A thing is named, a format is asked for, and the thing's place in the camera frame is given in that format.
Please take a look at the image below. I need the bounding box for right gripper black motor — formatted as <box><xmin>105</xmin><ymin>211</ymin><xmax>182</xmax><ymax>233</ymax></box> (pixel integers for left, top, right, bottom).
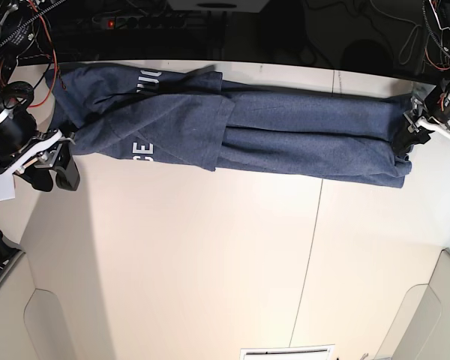
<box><xmin>0</xmin><ymin>110</ymin><xmax>80</xmax><ymax>192</ymax></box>

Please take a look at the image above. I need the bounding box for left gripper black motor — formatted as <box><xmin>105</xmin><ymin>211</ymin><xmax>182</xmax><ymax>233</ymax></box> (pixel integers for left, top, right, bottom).
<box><xmin>391</xmin><ymin>82</ymin><xmax>450</xmax><ymax>158</ymax></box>

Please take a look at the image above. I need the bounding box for blue grey t-shirt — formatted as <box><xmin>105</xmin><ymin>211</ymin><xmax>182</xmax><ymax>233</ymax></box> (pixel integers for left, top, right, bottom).
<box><xmin>51</xmin><ymin>64</ymin><xmax>412</xmax><ymax>188</ymax></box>

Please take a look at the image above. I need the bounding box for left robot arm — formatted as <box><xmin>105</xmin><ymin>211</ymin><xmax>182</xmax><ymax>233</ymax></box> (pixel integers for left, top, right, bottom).
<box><xmin>43</xmin><ymin>1</ymin><xmax>450</xmax><ymax>188</ymax></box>

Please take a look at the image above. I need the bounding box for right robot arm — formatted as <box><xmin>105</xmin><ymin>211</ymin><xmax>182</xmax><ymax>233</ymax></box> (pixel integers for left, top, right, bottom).
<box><xmin>0</xmin><ymin>1</ymin><xmax>80</xmax><ymax>201</ymax></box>

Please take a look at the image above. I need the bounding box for white power strip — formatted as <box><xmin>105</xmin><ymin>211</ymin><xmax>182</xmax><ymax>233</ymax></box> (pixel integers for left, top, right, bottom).
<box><xmin>91</xmin><ymin>14</ymin><xmax>188</xmax><ymax>30</ymax></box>

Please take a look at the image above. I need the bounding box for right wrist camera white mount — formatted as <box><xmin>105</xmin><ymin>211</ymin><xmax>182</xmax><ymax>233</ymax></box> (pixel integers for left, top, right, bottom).
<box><xmin>0</xmin><ymin>130</ymin><xmax>62</xmax><ymax>202</ymax></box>

